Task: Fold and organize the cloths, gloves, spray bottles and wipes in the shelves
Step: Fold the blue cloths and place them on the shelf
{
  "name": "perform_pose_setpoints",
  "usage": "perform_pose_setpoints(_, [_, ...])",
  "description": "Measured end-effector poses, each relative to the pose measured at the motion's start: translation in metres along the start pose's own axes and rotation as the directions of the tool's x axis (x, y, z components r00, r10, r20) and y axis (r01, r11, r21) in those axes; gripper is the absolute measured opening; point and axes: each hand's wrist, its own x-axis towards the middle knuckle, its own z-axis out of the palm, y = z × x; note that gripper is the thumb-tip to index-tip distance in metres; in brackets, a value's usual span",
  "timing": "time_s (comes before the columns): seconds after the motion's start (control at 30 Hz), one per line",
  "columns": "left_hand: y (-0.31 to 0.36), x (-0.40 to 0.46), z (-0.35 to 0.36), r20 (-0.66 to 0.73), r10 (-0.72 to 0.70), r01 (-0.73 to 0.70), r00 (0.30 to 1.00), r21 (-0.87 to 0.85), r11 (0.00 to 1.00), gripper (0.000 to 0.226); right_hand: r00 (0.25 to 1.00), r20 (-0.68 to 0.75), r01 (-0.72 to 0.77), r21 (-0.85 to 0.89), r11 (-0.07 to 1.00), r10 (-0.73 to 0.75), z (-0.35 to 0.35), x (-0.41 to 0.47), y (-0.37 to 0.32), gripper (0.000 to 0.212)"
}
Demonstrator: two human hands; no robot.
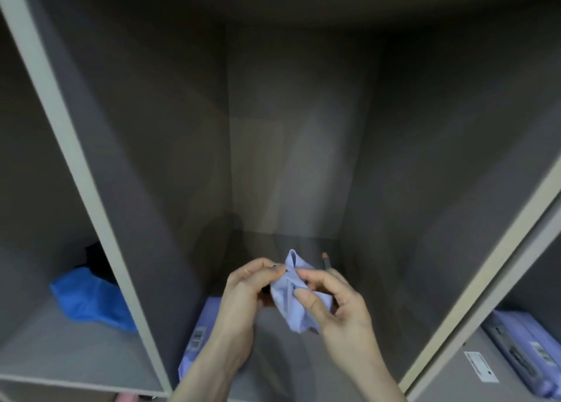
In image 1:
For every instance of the grey cubby shelf unit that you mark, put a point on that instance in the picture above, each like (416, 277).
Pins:
(153, 130)

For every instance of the person's left hand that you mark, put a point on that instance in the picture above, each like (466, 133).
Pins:
(239, 309)

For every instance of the light blue cloth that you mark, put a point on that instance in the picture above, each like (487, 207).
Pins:
(289, 305)

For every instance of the white paper label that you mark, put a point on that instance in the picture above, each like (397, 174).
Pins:
(480, 366)

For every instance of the pink tumbler bottle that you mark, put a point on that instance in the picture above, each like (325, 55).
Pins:
(127, 398)

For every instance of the blue plastic bag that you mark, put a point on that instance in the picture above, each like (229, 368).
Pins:
(92, 301)

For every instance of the black fabric bundle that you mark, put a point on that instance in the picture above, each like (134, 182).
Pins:
(100, 261)

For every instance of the person's right hand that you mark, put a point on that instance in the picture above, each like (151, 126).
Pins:
(346, 323)

